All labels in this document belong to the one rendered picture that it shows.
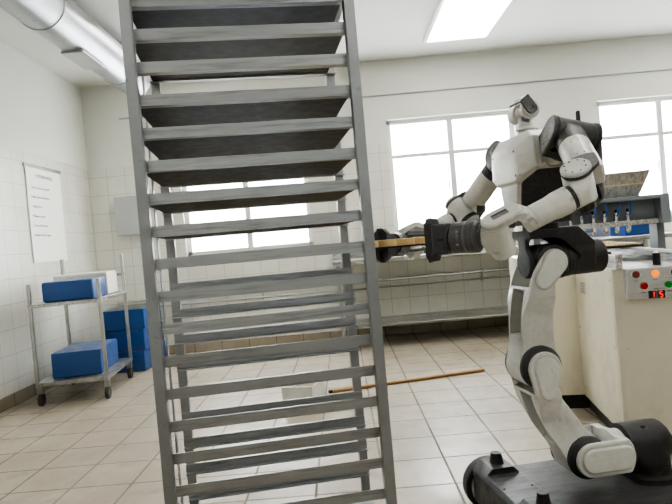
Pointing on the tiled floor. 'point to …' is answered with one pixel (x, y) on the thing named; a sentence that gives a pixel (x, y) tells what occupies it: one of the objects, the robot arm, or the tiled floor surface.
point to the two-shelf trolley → (71, 343)
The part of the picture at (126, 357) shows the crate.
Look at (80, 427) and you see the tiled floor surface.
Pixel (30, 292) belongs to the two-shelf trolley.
